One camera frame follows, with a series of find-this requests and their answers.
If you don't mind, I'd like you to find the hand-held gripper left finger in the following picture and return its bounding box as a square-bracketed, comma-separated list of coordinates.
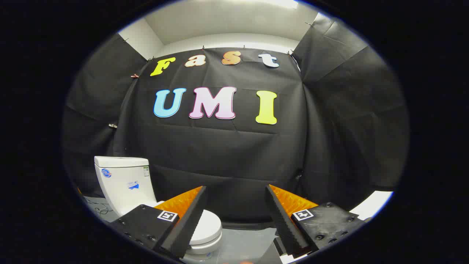
[110, 185, 208, 259]

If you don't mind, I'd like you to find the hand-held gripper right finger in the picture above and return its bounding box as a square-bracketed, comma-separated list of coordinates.
[266, 184, 367, 257]

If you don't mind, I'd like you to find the white toilet lid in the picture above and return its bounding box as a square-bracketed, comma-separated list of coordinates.
[147, 200, 223, 241]

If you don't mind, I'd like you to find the white toilet seat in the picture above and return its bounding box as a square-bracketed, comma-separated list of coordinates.
[188, 235, 222, 255]

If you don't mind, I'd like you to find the white toilet tank and bowl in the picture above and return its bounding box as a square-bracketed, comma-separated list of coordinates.
[94, 156, 220, 262]

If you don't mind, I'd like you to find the black backdrop cloth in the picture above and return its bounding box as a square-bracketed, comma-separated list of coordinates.
[62, 13, 409, 225]

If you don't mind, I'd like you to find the thin black floor cable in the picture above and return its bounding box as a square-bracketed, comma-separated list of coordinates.
[88, 200, 113, 216]

